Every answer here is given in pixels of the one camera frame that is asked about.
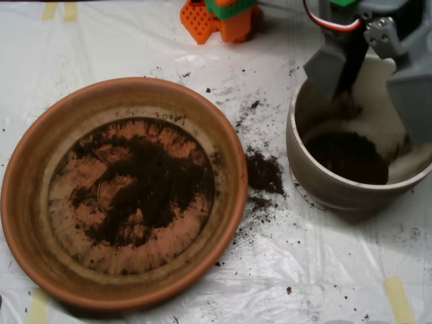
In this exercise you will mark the clear plastic cover sheet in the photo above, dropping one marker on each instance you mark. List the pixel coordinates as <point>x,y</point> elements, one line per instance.
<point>303,270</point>

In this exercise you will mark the large spilled soil heap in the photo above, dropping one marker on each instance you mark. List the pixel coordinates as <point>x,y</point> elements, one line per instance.
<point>263,173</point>

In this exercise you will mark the dark soil pile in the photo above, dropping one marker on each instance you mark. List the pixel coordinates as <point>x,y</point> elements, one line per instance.
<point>152,189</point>

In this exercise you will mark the terracotta plant saucer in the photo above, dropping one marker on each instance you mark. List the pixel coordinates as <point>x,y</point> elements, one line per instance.
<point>27,202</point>

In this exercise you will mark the small spilled soil clump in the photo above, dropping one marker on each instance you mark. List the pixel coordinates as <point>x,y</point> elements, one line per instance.
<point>261,202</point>

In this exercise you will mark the white round plant pot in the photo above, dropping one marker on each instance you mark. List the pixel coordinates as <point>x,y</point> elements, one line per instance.
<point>337,199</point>

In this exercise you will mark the beige masking tape strip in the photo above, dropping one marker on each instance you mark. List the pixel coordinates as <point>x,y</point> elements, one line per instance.
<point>38,307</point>
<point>400,300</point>
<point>71,11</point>
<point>49,11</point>

